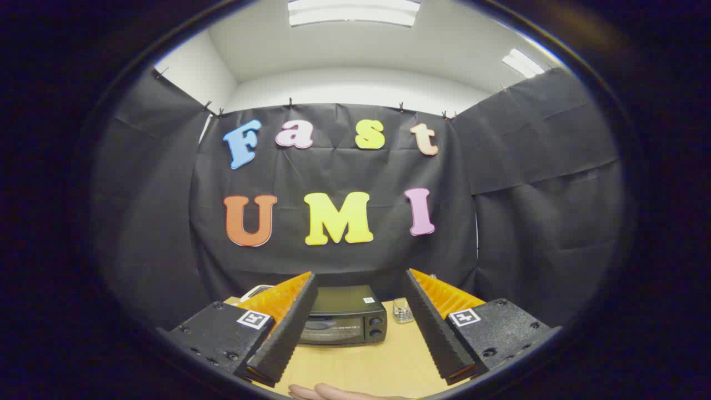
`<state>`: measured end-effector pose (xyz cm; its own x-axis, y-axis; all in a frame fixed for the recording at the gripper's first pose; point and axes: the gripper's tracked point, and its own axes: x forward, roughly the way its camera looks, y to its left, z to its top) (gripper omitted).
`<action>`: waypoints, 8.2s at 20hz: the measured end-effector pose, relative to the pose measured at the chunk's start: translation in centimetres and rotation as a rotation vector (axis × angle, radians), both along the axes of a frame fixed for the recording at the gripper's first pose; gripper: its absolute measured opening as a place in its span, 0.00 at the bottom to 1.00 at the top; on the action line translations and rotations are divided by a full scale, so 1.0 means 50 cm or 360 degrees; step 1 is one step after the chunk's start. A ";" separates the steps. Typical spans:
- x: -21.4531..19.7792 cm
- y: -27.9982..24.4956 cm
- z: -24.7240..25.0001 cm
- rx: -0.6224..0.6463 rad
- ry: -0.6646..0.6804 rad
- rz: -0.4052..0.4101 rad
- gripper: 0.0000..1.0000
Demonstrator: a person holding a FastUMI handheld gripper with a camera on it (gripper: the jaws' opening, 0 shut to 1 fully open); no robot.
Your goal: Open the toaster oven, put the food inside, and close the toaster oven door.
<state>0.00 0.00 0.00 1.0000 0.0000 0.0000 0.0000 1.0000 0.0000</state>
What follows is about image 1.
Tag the black backdrop cloth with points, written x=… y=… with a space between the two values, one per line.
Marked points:
x=333 y=166

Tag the black toaster oven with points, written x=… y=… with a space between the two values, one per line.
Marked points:
x=344 y=303

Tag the narrow ceiling light panel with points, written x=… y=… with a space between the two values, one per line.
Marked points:
x=523 y=63

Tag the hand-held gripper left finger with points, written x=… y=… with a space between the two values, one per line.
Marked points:
x=283 y=339

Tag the wide ceiling light panel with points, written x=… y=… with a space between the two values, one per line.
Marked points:
x=353 y=12

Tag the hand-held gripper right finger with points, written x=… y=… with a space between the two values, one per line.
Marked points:
x=436 y=333

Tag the white pop-up toaster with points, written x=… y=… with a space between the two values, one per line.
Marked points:
x=256 y=290

